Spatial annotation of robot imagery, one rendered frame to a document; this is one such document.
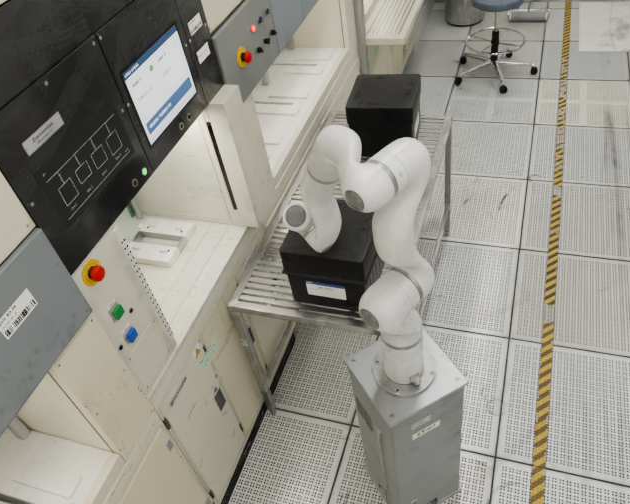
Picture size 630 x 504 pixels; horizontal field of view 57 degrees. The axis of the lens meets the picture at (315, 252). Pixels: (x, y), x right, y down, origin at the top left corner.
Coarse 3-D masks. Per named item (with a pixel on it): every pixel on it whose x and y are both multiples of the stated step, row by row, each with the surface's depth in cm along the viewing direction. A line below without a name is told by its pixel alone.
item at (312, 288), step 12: (384, 264) 212; (288, 276) 197; (300, 276) 195; (372, 276) 197; (300, 288) 200; (312, 288) 197; (324, 288) 195; (336, 288) 193; (348, 288) 191; (360, 288) 189; (300, 300) 205; (312, 300) 202; (324, 300) 200; (336, 300) 198; (348, 300) 196
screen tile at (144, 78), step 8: (144, 72) 153; (152, 72) 156; (136, 80) 150; (144, 80) 153; (152, 80) 156; (136, 88) 150; (144, 88) 153; (160, 88) 160; (136, 96) 151; (152, 96) 157; (160, 96) 160; (144, 104) 154; (152, 104) 158; (144, 112) 155
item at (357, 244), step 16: (352, 224) 193; (368, 224) 192; (288, 240) 192; (304, 240) 191; (336, 240) 188; (352, 240) 187; (368, 240) 186; (288, 256) 189; (304, 256) 186; (320, 256) 184; (336, 256) 183; (352, 256) 182; (368, 256) 186; (288, 272) 195; (304, 272) 192; (320, 272) 189; (336, 272) 187; (352, 272) 184; (368, 272) 188
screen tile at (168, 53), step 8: (176, 40) 164; (168, 48) 161; (176, 48) 165; (160, 56) 158; (168, 56) 162; (176, 56) 165; (160, 64) 159; (184, 64) 170; (160, 72) 159; (176, 72) 166; (184, 72) 170; (168, 80) 163; (176, 80) 167; (168, 88) 164
